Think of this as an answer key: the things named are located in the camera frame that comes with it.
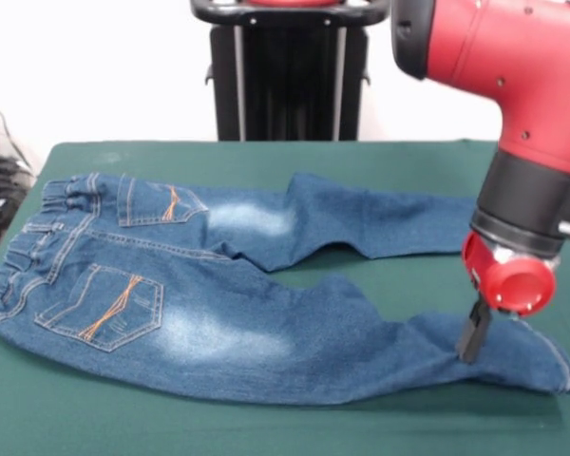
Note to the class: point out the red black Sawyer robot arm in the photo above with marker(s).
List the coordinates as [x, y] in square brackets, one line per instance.
[527, 95]

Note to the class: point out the blue denim jeans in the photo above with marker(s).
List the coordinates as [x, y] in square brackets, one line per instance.
[218, 323]

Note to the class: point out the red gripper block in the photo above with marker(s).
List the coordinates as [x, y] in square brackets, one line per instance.
[513, 285]

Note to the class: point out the dark green table cloth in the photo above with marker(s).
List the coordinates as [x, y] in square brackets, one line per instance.
[218, 427]

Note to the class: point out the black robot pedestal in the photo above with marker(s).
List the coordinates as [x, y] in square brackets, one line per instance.
[290, 81]

